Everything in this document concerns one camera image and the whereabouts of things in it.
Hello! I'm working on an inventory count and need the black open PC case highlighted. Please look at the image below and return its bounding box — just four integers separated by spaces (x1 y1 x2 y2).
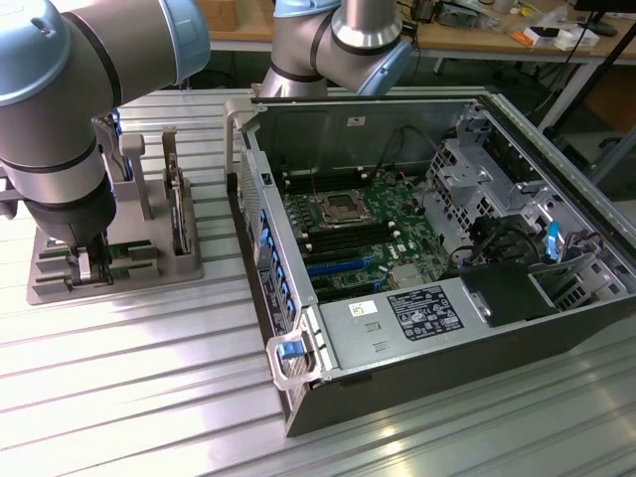
223 86 636 438

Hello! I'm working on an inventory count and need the silver chipset heatsink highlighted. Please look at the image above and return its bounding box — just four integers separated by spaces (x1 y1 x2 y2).
390 264 439 293

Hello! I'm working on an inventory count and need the CPU socket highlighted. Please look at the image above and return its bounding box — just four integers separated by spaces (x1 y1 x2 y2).
308 188 372 226

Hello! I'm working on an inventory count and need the green RAM stick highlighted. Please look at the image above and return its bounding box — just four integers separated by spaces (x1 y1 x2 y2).
38 239 153 261
106 265 157 280

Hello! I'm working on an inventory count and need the silver metal disk bay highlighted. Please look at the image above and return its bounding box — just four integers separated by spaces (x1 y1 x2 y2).
506 181 627 312

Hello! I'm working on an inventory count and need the grey parts rack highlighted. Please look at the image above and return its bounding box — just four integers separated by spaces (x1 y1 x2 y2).
25 132 208 306

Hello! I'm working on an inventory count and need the blue cable tab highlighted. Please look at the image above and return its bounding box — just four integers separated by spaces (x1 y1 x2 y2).
544 222 563 259

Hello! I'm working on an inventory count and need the graphics card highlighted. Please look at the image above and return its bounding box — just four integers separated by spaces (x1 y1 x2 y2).
161 127 195 257

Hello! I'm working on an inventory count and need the blue expansion slot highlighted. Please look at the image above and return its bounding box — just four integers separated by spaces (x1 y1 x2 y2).
306 254 378 278

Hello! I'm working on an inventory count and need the grey power supply unit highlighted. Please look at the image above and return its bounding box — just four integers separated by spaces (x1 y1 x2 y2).
317 276 493 375

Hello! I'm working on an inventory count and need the black monitor stand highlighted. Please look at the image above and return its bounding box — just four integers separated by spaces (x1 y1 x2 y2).
573 0 620 37

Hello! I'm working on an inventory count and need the wooden workbench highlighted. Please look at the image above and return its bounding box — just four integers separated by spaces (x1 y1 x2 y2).
208 0 636 66

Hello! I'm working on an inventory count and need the perforated metal drive cage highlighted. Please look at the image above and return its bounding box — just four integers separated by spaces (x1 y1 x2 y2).
424 136 498 259

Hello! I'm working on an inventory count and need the black tripod pole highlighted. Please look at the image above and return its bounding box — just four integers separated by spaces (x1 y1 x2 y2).
539 22 636 140

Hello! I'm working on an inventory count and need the black plastic shroud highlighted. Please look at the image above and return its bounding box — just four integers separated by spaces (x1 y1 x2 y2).
459 261 560 328

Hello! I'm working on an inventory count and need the orange and white box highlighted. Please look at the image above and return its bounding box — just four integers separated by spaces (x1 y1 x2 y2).
514 24 560 48

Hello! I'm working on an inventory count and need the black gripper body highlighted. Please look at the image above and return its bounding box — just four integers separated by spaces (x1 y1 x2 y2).
24 191 118 247

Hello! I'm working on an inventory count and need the green motherboard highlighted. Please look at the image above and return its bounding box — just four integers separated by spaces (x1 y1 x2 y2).
280 166 453 305

